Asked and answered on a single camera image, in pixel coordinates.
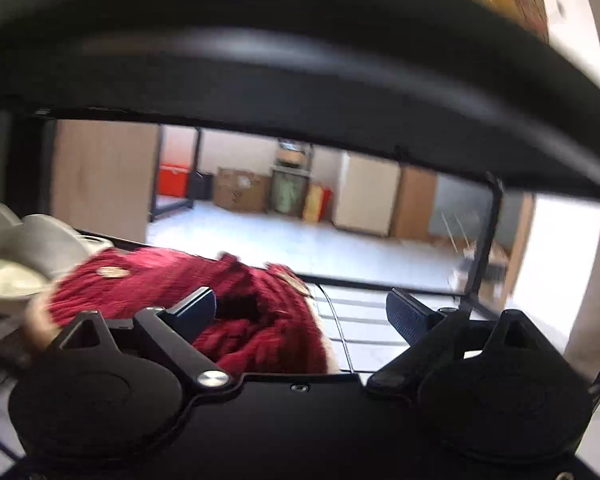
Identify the black metal stand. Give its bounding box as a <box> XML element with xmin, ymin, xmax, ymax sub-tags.
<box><xmin>149</xmin><ymin>127</ymin><xmax>204</xmax><ymax>223</ymax></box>

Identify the brown wooden wardrobe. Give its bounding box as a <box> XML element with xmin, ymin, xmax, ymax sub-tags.
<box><xmin>391</xmin><ymin>164</ymin><xmax>439</xmax><ymax>242</ymax></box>

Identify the white cabinet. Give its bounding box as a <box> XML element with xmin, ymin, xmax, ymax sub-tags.
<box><xmin>332</xmin><ymin>152</ymin><xmax>402</xmax><ymax>237</ymax></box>

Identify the yellow and red box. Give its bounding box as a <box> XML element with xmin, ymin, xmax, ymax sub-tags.
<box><xmin>303</xmin><ymin>183</ymin><xmax>334</xmax><ymax>224</ymax></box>

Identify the red storage box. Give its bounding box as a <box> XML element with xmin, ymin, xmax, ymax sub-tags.
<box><xmin>158</xmin><ymin>161</ymin><xmax>191</xmax><ymax>199</ymax></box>

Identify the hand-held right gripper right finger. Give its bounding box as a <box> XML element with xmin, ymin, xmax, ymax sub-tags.
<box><xmin>366</xmin><ymin>287</ymin><xmax>546</xmax><ymax>396</ymax></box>

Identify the black metal shoe rack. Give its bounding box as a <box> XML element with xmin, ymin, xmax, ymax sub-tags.
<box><xmin>0</xmin><ymin>0</ymin><xmax>600</xmax><ymax>463</ymax></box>

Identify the red knit shoe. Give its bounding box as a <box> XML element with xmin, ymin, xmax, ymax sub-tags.
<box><xmin>192</xmin><ymin>261</ymin><xmax>340</xmax><ymax>377</ymax></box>
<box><xmin>25</xmin><ymin>247</ymin><xmax>241</xmax><ymax>357</ymax></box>

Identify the light wooden panel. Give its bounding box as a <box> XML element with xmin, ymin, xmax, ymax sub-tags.
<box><xmin>50</xmin><ymin>120</ymin><xmax>162</xmax><ymax>244</ymax></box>

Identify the small dark shelving unit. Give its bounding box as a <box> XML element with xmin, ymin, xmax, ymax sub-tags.
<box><xmin>270</xmin><ymin>137</ymin><xmax>314</xmax><ymax>219</ymax></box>

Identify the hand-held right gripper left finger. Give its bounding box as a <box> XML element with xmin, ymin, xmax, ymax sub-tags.
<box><xmin>50</xmin><ymin>286</ymin><xmax>233</xmax><ymax>391</ymax></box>

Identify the brown cardboard box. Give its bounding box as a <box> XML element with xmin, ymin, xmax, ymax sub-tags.
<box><xmin>213</xmin><ymin>166</ymin><xmax>272</xmax><ymax>214</ymax></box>

